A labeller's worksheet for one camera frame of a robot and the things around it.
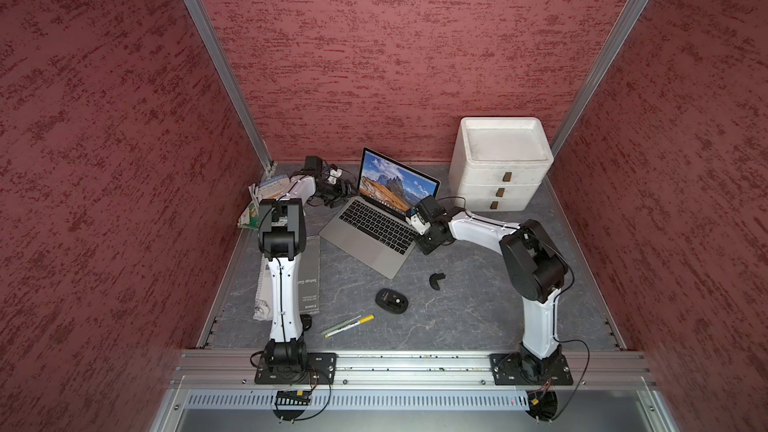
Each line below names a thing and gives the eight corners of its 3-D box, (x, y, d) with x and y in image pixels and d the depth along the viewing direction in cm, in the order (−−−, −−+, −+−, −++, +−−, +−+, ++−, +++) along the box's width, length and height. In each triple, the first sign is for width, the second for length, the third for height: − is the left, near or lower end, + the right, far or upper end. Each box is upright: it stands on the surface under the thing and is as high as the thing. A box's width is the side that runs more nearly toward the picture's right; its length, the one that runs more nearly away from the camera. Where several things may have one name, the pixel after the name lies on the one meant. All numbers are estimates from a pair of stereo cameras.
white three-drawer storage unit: (453, 214, 108) (469, 162, 87) (446, 170, 123) (458, 116, 101) (533, 214, 109) (568, 163, 87) (517, 170, 123) (543, 117, 102)
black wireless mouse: (374, 303, 87) (373, 299, 84) (381, 288, 90) (381, 284, 87) (403, 317, 84) (403, 313, 82) (409, 302, 87) (410, 298, 85)
